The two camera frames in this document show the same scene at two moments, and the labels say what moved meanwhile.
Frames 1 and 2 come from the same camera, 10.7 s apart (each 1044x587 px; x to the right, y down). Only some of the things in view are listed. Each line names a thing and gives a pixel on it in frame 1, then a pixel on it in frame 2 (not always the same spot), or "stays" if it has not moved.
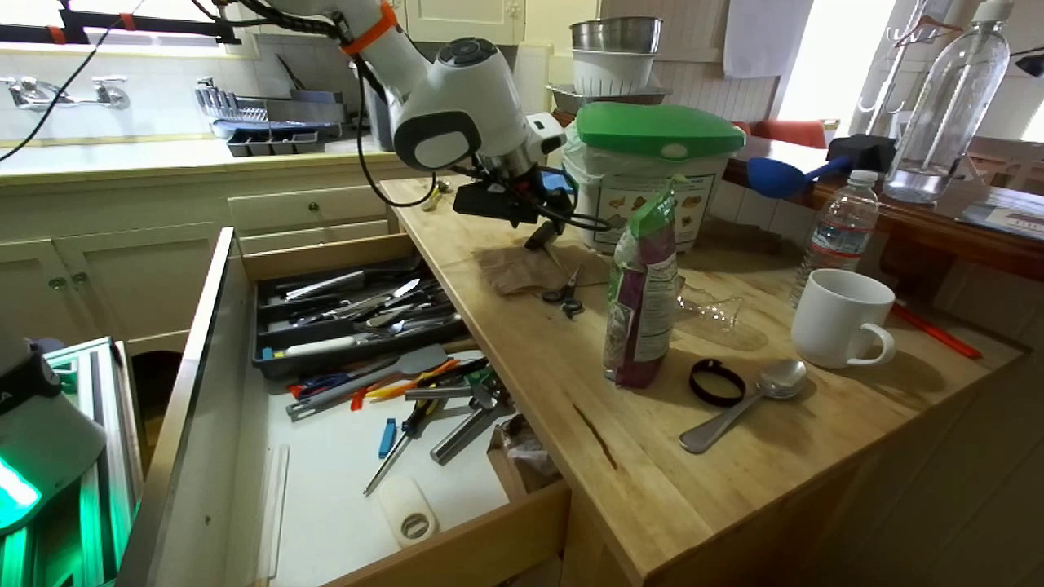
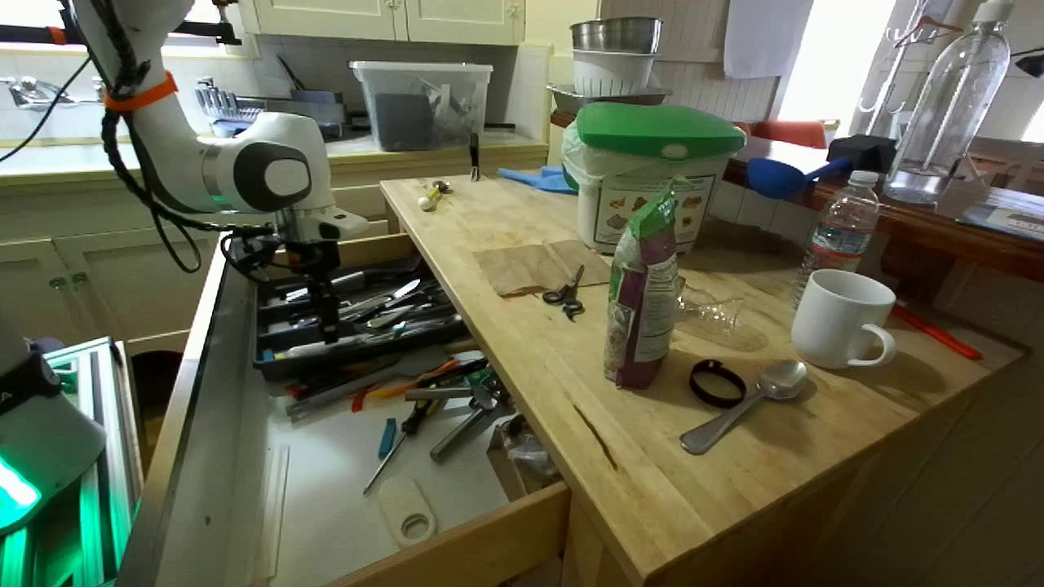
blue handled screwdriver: (387, 438) stays
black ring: (714, 398) stays
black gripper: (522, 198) to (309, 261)
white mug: (840, 318) stays
